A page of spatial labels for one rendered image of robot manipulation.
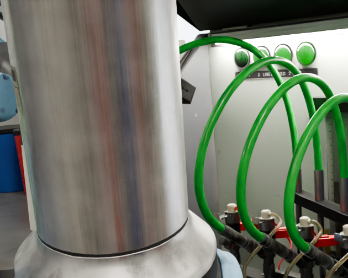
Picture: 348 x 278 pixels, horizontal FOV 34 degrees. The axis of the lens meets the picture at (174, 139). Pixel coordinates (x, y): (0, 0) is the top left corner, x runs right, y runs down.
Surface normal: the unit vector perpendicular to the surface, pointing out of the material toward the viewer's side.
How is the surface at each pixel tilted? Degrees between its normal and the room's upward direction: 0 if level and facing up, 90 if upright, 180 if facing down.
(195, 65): 90
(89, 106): 101
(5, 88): 90
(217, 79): 90
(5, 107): 90
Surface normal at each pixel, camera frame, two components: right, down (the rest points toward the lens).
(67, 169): -0.33, 0.33
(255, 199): -0.74, 0.14
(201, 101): 0.66, 0.05
